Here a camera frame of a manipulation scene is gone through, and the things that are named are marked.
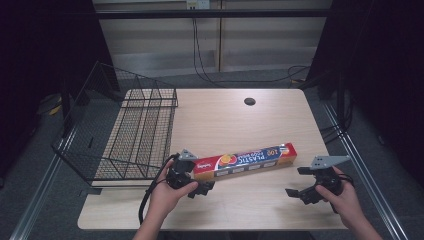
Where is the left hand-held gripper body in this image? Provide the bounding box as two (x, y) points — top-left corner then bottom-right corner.
(165, 148), (199, 191)

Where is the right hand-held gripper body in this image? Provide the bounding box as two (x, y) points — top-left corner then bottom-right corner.
(299, 155), (352, 206)

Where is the red and blue plastic wrap box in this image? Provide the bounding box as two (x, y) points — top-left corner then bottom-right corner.
(192, 142), (298, 183)

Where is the person's left hand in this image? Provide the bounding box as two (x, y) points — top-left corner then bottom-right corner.
(146, 159), (200, 222)

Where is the person's right hand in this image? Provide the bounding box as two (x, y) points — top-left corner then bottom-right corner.
(314, 165), (362, 231)

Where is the yellow and grey floor object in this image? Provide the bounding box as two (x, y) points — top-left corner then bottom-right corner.
(37, 93), (64, 117)

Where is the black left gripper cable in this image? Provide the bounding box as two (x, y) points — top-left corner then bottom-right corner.
(137, 152), (181, 226)

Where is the metal floor rail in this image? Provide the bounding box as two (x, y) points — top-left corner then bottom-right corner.
(9, 128), (78, 240)
(322, 103), (409, 240)

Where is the black cable bundle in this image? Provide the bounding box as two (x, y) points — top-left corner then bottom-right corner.
(319, 96), (355, 145)

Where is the black wire basket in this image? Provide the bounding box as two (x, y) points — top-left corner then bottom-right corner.
(51, 61), (180, 188)

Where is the black floor cable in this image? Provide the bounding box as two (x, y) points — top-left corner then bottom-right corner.
(191, 18), (313, 88)

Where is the white wall power outlet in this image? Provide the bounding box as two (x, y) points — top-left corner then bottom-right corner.
(185, 0), (211, 11)

